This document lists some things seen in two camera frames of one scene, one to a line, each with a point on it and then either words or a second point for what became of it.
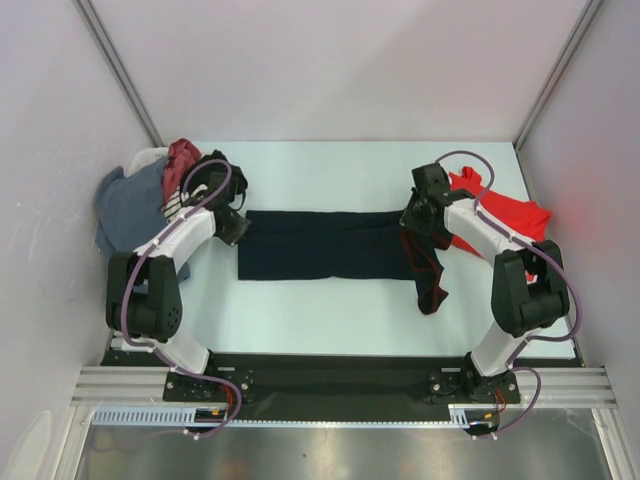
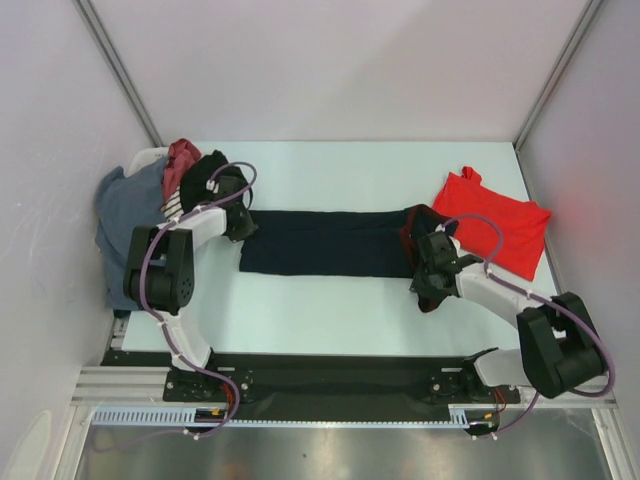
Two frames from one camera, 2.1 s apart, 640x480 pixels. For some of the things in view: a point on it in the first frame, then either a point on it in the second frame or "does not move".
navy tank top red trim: [354, 244] does not move
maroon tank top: [181, 152] does not move
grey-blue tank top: [129, 209] does not move
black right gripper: [408, 218] to [418, 285]
